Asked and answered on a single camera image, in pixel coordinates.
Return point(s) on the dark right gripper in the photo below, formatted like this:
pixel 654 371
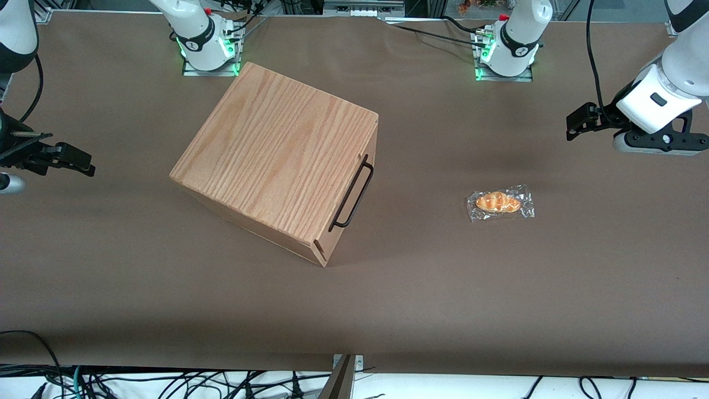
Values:
pixel 12 148

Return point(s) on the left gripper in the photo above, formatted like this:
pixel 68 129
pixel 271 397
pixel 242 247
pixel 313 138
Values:
pixel 606 115

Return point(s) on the light wooden drawer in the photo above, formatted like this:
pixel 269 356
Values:
pixel 370 141

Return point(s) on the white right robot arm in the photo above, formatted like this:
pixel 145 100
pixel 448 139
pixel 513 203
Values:
pixel 196 27

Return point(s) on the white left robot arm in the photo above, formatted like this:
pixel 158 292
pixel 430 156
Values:
pixel 520 33

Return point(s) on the oak wooden drawer cabinet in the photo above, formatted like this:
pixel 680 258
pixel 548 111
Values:
pixel 277 149

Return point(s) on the bread roll in clear wrapper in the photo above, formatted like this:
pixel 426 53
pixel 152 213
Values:
pixel 498 202

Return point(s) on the grey power strip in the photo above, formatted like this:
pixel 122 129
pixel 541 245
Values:
pixel 363 8

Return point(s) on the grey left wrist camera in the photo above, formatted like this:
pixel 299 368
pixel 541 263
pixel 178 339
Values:
pixel 653 145

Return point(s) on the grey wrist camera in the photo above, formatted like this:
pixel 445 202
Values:
pixel 10 183
pixel 653 145

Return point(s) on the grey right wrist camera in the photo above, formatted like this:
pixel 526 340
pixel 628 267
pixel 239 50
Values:
pixel 10 183

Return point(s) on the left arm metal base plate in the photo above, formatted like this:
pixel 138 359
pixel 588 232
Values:
pixel 526 76

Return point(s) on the aluminium frame corner bracket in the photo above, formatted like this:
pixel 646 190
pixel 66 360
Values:
pixel 672 29

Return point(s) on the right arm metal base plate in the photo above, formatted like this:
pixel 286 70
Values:
pixel 191 71

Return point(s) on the small metal table bracket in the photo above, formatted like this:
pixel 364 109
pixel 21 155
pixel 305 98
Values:
pixel 359 363

